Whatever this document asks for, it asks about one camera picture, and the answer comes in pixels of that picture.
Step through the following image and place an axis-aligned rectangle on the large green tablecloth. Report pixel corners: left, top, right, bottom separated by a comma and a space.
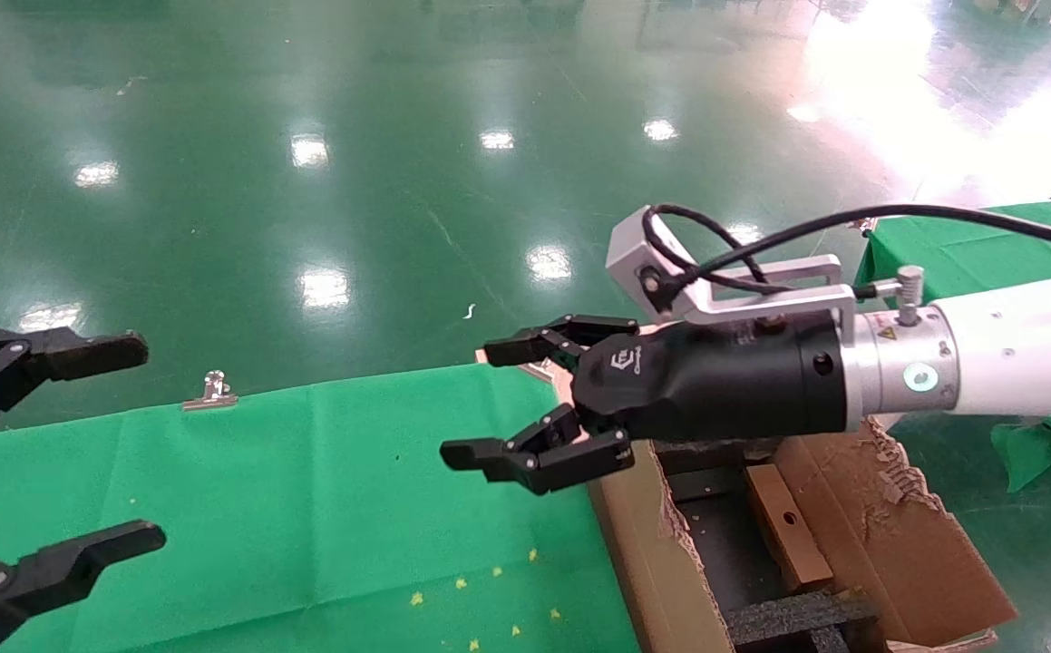
0, 361, 639, 653

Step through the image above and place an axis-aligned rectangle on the small brown cardboard box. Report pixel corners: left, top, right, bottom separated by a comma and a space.
744, 463, 834, 592

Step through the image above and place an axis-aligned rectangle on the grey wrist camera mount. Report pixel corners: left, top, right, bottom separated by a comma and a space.
605, 207, 927, 341

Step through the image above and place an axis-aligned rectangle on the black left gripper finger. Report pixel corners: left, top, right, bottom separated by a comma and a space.
0, 521, 167, 653
0, 326, 150, 450

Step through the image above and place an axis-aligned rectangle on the silver binder clip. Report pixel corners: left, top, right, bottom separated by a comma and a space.
182, 369, 240, 411

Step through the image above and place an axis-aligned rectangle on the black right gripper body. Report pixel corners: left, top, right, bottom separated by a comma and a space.
570, 313, 848, 443

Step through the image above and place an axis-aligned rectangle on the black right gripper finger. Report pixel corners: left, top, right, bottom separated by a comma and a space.
480, 315, 639, 368
441, 405, 635, 496

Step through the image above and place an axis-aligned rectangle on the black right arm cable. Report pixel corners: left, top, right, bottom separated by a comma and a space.
643, 204, 1051, 300

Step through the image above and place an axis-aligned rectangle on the black foam insert bar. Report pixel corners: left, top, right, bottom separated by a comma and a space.
725, 590, 880, 653

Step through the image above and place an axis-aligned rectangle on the large torn cardboard carton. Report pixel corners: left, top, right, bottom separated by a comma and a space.
589, 424, 1020, 653

